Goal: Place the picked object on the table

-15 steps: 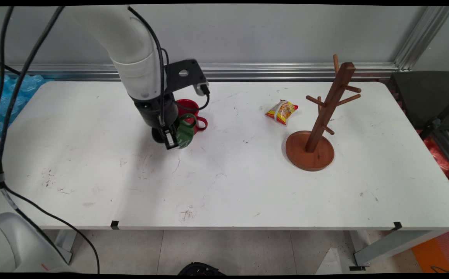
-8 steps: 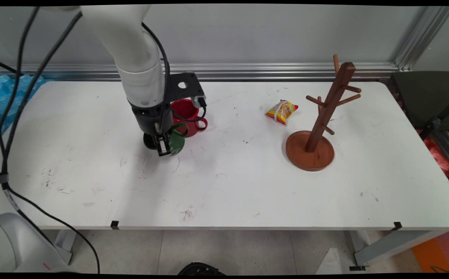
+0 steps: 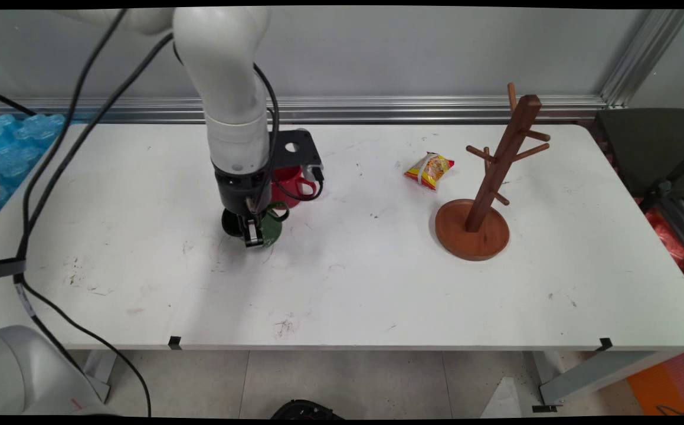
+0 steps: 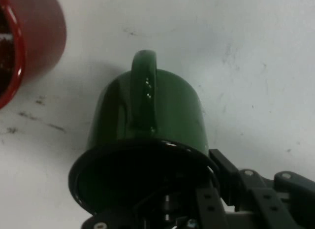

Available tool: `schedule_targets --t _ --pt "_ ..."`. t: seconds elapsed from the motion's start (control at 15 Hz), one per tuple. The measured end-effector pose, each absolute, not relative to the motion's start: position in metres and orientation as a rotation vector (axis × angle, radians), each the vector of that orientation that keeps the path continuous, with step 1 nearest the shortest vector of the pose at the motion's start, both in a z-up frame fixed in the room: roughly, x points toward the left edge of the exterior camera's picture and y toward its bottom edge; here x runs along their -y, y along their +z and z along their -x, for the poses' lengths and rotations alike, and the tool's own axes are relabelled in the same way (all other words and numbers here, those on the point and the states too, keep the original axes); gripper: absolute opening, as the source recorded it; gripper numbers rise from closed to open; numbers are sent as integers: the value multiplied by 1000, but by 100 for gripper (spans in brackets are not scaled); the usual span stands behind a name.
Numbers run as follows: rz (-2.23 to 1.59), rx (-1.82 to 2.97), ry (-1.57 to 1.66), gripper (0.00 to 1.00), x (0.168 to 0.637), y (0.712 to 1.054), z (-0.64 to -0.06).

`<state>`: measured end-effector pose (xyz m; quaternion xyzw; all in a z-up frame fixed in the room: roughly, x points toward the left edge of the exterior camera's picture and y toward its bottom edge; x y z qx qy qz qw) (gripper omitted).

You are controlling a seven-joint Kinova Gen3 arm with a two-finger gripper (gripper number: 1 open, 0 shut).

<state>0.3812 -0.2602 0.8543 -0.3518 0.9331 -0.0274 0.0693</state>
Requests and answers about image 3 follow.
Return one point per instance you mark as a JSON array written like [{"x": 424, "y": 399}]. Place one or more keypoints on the brown wooden mug tree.
[{"x": 504, "y": 147}]

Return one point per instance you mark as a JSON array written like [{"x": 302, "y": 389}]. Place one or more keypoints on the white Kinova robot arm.
[{"x": 229, "y": 71}]

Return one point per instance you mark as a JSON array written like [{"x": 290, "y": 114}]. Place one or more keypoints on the yellow red snack packet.
[{"x": 430, "y": 170}]

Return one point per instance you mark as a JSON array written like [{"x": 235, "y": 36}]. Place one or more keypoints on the blue bubble wrap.
[{"x": 14, "y": 147}]

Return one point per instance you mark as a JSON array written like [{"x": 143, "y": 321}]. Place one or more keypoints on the slanted aluminium frame post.
[{"x": 642, "y": 59}]

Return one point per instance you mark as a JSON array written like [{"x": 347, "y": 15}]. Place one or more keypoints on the red enamel mug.
[{"x": 288, "y": 177}]

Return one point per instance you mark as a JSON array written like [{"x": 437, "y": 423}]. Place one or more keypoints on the black round floor object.
[{"x": 306, "y": 410}]

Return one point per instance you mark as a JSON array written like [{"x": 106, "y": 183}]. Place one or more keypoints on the orange floor mat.
[{"x": 660, "y": 383}]

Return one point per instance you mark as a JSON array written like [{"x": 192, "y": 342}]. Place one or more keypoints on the black tape marker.
[
  {"x": 606, "y": 344},
  {"x": 174, "y": 342}
]

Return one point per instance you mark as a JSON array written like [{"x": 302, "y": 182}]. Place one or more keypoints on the red plastic bag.
[{"x": 666, "y": 236}]

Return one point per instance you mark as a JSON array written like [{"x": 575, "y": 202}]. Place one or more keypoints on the grey table leg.
[
  {"x": 101, "y": 372},
  {"x": 583, "y": 375}
]

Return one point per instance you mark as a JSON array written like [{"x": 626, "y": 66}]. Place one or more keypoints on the green enamel mug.
[{"x": 272, "y": 230}]

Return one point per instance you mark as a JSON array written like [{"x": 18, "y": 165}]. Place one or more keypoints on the horizontal aluminium frame rail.
[{"x": 436, "y": 109}]

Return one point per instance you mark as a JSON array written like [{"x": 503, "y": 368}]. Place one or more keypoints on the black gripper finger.
[{"x": 252, "y": 233}]

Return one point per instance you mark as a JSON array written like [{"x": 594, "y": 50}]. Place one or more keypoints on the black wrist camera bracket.
[{"x": 297, "y": 153}]

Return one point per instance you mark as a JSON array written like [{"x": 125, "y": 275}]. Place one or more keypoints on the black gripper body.
[{"x": 241, "y": 192}]

